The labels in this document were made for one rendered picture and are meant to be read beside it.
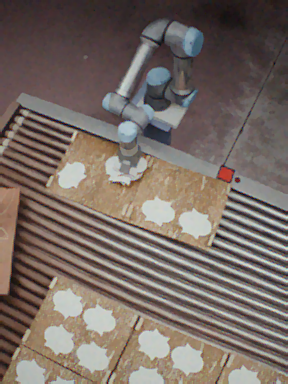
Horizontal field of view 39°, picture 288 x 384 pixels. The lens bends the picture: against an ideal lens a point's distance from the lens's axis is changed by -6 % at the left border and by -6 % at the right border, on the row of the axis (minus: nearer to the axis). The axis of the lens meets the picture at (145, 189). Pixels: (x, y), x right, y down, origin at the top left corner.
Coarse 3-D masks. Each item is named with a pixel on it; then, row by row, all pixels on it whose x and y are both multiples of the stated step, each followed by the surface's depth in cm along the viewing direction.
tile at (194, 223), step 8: (184, 216) 195; (192, 216) 194; (200, 216) 194; (208, 216) 194; (184, 224) 193; (192, 224) 193; (200, 224) 193; (208, 224) 193; (184, 232) 192; (192, 232) 191; (200, 232) 191; (208, 232) 191
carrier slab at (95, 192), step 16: (80, 144) 212; (96, 144) 212; (112, 144) 212; (64, 160) 208; (80, 160) 208; (96, 160) 208; (96, 176) 205; (64, 192) 201; (80, 192) 201; (96, 192) 201; (112, 192) 201; (128, 192) 201; (96, 208) 198; (112, 208) 198; (128, 208) 198
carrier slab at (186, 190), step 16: (160, 160) 208; (144, 176) 204; (160, 176) 204; (176, 176) 204; (192, 176) 204; (208, 176) 204; (144, 192) 201; (160, 192) 201; (176, 192) 201; (192, 192) 201; (208, 192) 200; (224, 192) 200; (176, 208) 197; (192, 208) 197; (208, 208) 197; (144, 224) 194; (176, 224) 194; (192, 240) 191; (208, 240) 191
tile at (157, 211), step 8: (152, 200) 198; (160, 200) 198; (144, 208) 196; (152, 208) 196; (160, 208) 196; (168, 208) 196; (152, 216) 195; (160, 216) 195; (168, 216) 195; (160, 224) 193
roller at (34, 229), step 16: (32, 224) 197; (48, 240) 195; (64, 240) 194; (80, 256) 192; (96, 256) 190; (128, 272) 187; (160, 288) 184; (192, 304) 181; (208, 304) 181; (240, 320) 177; (272, 336) 174
